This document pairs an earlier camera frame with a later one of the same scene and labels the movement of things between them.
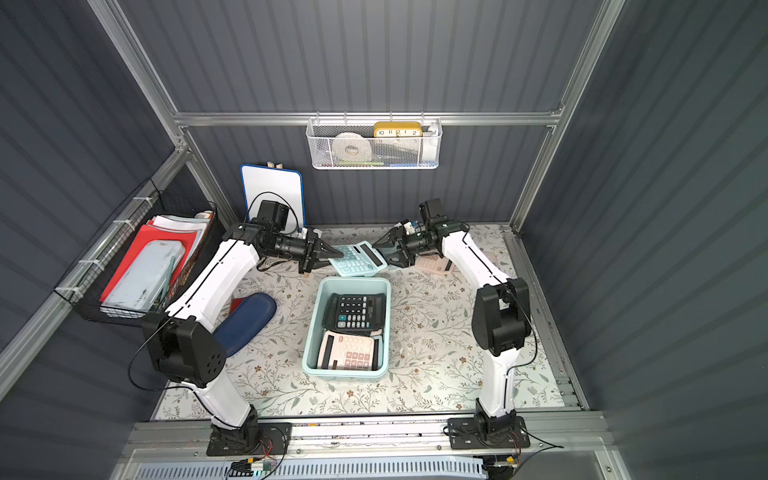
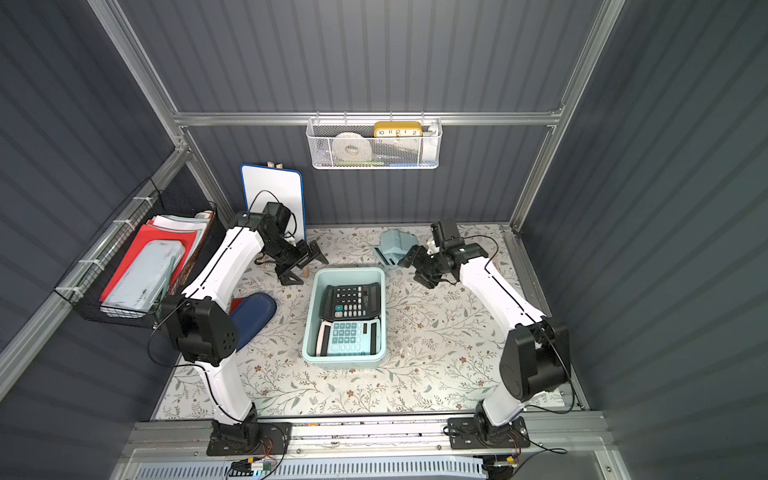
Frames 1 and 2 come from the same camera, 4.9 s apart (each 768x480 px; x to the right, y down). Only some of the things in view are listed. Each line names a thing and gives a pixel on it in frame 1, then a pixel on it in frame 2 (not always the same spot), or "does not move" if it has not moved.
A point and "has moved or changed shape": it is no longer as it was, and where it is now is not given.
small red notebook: x=236 y=302 does not move
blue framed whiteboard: x=274 y=184 does not move
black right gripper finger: x=393 y=238 to x=409 y=257
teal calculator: x=358 y=259 to x=357 y=337
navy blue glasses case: x=246 y=322 does not move
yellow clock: x=398 y=129 does not move
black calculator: x=356 y=312 has moved or changed shape
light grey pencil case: x=141 y=283 does not move
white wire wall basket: x=374 y=143 does not move
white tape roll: x=351 y=147 does not move
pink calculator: x=352 y=351 has moved or changed shape
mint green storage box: x=347 y=328 has moved or changed shape
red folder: x=148 y=234 does not move
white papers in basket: x=199 y=223 does not move
